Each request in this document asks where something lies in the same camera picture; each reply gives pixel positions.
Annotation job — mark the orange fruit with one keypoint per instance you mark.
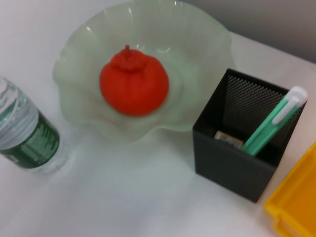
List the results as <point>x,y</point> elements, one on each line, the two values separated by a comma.
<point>134,84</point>

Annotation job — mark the beige barcode eraser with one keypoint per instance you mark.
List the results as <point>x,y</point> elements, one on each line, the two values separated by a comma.
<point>228,140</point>

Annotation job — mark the green utility knife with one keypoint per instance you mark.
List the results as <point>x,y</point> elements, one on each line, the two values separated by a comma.
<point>269,126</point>

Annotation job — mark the clear green-label water bottle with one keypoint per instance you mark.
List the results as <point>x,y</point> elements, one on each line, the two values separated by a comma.
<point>27,138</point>

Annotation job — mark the green wavy glass fruit bowl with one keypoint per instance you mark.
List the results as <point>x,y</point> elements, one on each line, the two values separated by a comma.
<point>197,61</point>

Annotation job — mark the black mesh pen holder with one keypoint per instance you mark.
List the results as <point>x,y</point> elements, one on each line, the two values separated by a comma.
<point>229,168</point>

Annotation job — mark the yellow plastic bin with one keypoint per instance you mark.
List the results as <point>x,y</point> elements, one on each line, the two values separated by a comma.
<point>293,205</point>

